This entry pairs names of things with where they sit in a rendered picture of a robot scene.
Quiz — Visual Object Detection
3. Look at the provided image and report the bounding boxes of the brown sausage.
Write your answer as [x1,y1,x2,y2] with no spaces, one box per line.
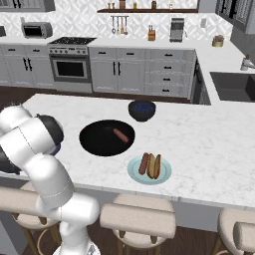
[113,127,130,144]
[137,151,150,176]

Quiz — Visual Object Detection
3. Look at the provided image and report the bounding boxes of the dark blue bowl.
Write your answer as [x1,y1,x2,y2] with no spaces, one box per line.
[127,100,157,124]

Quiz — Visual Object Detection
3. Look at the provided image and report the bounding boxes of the black round plate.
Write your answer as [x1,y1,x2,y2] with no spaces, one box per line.
[79,119,136,157]

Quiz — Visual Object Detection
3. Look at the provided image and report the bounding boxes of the tan hot dog bun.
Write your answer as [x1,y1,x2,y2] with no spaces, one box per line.
[146,152,163,180]

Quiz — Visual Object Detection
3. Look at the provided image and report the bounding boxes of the light blue plate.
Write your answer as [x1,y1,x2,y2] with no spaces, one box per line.
[127,154,173,186]

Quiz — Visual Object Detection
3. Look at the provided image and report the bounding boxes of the grey cupboards with drawers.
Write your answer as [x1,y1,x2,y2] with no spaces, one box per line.
[89,46,197,100]

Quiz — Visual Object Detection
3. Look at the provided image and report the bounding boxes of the stainless steel oven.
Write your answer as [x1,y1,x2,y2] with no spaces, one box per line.
[48,44,94,95]

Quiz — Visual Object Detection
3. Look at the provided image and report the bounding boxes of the beige cushioned bar stool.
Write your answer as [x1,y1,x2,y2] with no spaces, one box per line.
[211,207,255,255]
[0,181,65,255]
[99,192,177,255]

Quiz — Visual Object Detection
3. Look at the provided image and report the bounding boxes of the wooden knife block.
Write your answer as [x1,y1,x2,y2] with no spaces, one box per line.
[146,24,157,42]

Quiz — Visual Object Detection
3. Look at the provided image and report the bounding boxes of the black gas hob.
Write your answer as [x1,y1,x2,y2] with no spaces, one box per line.
[48,36,98,47]

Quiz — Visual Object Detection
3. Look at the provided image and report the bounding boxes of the silver coffee machine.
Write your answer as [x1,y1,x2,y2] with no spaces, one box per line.
[168,17,186,44]

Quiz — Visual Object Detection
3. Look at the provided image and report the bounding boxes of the dark grey sink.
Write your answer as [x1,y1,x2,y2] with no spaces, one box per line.
[209,71,255,104]

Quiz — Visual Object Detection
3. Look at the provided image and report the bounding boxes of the grey base cupboard run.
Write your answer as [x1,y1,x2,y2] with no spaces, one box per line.
[0,43,56,90]

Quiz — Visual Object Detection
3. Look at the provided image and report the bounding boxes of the yellow pot with plant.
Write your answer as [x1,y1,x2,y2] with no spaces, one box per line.
[211,34,226,48]

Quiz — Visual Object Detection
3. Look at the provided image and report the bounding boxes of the silver toaster oven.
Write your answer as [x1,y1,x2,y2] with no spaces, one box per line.
[20,21,54,40]

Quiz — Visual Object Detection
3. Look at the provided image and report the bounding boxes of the silver sink tap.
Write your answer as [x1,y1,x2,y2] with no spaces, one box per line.
[239,54,255,72]

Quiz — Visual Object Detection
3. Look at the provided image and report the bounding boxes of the rail with hanging tools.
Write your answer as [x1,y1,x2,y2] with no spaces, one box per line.
[110,14,130,36]

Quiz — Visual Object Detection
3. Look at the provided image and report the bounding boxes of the brown wall shelf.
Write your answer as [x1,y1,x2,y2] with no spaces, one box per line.
[97,8,199,15]

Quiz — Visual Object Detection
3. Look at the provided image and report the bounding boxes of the grey wall cupboards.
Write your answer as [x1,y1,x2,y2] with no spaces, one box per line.
[0,0,57,14]

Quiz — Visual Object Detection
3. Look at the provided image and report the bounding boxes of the dark glass wall cupboards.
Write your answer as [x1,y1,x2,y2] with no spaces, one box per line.
[214,0,255,35]

